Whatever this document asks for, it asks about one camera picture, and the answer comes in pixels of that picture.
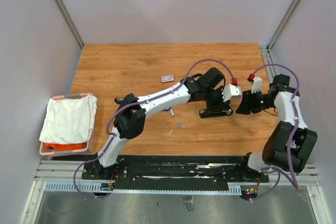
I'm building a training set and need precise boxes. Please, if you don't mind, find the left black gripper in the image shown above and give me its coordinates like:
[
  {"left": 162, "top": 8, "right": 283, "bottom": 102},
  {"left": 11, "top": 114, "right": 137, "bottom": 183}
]
[{"left": 204, "top": 86, "right": 232, "bottom": 114}]

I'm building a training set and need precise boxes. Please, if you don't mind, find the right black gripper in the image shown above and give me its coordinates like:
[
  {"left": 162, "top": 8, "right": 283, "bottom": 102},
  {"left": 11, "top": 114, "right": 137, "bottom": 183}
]
[{"left": 236, "top": 89, "right": 276, "bottom": 115}]

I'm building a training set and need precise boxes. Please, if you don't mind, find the small black clip object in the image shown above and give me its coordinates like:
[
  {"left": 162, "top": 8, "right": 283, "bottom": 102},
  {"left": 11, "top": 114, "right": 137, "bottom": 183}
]
[{"left": 199, "top": 104, "right": 233, "bottom": 119}]

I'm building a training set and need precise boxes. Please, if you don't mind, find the red white staple box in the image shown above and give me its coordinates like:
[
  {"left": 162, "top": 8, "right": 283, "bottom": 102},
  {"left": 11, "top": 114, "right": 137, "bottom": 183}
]
[{"left": 161, "top": 75, "right": 174, "bottom": 83}]

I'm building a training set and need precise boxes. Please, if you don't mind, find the blue black stapler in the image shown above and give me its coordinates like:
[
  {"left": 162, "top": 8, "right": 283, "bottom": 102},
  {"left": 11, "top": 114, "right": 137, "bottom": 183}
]
[{"left": 114, "top": 98, "right": 172, "bottom": 112}]

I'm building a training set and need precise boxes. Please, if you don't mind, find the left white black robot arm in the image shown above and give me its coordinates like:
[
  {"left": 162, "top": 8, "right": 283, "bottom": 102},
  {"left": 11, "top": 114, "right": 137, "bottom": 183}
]
[{"left": 94, "top": 67, "right": 233, "bottom": 180}]

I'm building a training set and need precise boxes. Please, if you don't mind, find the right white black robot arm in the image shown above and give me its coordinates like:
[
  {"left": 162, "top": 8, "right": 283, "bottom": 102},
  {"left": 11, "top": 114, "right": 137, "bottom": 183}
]
[{"left": 236, "top": 73, "right": 318, "bottom": 182}]

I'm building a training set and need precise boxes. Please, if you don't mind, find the pink plastic basket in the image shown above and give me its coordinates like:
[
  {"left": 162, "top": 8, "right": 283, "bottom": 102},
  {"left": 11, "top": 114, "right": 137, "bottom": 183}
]
[{"left": 39, "top": 93, "right": 93, "bottom": 156}]

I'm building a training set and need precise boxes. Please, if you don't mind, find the white cloth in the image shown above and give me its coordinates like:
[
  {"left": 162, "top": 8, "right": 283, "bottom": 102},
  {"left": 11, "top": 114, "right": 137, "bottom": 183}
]
[{"left": 39, "top": 94, "right": 98, "bottom": 145}]

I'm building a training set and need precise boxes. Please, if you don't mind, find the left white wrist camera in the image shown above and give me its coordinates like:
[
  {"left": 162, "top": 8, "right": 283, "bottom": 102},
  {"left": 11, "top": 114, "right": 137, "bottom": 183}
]
[{"left": 222, "top": 83, "right": 242, "bottom": 102}]

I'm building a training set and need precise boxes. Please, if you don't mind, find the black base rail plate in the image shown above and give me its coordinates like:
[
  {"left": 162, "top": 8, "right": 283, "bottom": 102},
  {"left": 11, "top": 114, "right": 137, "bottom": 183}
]
[{"left": 82, "top": 155, "right": 269, "bottom": 185}]

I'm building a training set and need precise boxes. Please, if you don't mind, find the white slotted cable duct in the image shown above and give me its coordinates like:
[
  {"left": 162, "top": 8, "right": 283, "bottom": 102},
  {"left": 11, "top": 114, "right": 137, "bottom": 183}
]
[{"left": 45, "top": 179, "right": 242, "bottom": 196}]

